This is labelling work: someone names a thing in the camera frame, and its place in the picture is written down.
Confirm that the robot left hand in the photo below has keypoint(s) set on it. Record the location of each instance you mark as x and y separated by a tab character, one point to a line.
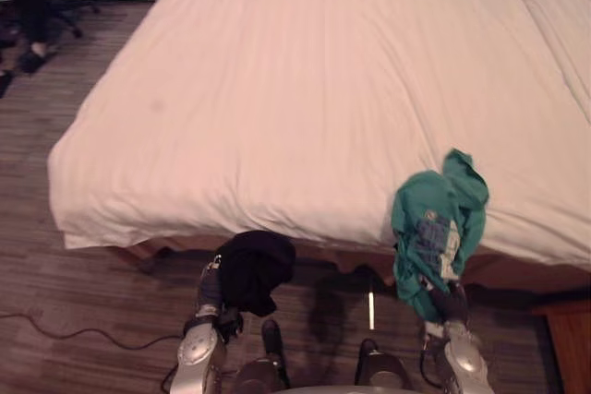
208	290

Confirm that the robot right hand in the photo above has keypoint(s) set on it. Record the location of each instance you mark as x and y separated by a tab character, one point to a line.
450	304

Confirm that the black garment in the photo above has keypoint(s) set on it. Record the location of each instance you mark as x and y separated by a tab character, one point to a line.
256	269

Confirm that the teal printed garment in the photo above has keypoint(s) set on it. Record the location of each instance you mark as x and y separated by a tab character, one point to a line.
431	228

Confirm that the robot left silver arm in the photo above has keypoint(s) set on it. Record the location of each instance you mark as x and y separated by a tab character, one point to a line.
196	357

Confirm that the robot right silver arm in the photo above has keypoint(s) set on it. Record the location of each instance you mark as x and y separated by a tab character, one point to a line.
461	357

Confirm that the robot left leg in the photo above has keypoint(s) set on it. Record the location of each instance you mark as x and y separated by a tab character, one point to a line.
272	357

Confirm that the robot leg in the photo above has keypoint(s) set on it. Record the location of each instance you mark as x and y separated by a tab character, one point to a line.
272	357
378	366

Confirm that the robot right leg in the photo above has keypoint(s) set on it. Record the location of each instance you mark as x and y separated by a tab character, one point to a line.
378	366

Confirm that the wooden nightstand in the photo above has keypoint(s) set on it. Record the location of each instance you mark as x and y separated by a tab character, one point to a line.
570	343

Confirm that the robot grey torso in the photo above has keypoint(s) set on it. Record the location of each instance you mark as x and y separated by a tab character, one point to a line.
334	389

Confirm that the black office chair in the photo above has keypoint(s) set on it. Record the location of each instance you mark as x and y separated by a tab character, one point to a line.
69	11

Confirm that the wooden bed frame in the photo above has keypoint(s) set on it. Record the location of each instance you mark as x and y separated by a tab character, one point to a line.
498	274

